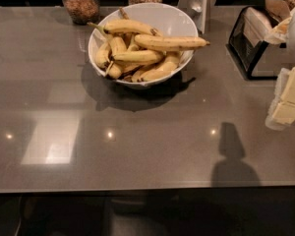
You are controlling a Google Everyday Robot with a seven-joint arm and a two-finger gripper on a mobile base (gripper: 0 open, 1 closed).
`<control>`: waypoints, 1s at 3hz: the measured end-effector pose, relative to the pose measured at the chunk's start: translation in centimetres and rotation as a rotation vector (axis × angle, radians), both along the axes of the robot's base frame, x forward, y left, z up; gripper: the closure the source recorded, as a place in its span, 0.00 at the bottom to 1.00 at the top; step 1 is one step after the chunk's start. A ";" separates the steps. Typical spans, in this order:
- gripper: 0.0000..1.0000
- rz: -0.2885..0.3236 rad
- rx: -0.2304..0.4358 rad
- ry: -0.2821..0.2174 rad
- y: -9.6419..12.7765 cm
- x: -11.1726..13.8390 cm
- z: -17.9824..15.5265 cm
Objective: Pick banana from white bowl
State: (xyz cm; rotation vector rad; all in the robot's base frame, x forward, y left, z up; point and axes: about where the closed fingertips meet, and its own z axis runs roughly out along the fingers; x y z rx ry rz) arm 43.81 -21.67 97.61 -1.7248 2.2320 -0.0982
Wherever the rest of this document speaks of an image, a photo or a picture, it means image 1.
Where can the far left small banana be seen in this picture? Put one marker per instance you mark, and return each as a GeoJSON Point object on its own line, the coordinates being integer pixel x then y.
{"type": "Point", "coordinates": [101, 58]}

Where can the lower right banana in bowl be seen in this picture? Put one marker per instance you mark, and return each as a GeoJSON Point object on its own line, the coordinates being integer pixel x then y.
{"type": "Point", "coordinates": [163, 69]}

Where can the white ceramic bowl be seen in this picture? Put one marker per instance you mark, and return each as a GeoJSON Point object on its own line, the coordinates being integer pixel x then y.
{"type": "Point", "coordinates": [168, 19]}

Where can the top banana in bowl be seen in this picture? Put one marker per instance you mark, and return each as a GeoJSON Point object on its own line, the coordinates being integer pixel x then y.
{"type": "Point", "coordinates": [125, 26]}

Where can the middle banana in bowl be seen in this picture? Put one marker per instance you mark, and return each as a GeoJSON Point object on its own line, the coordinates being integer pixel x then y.
{"type": "Point", "coordinates": [138, 57]}

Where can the glass jar with brown cereal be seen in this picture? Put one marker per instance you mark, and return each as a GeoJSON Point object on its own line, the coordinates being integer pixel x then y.
{"type": "Point", "coordinates": [82, 11]}

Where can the banana in bowl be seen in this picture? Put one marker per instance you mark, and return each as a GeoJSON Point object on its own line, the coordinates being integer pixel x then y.
{"type": "Point", "coordinates": [125, 26]}
{"type": "Point", "coordinates": [163, 69]}
{"type": "Point", "coordinates": [138, 57]}

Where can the brown paper bag in basket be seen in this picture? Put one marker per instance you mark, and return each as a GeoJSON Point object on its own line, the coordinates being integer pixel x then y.
{"type": "Point", "coordinates": [278, 9]}

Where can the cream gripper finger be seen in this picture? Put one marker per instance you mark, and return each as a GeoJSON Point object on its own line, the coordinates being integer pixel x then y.
{"type": "Point", "coordinates": [280, 115]}

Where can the left banana with green stem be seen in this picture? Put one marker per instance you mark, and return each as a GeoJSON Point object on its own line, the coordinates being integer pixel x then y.
{"type": "Point", "coordinates": [116, 42]}

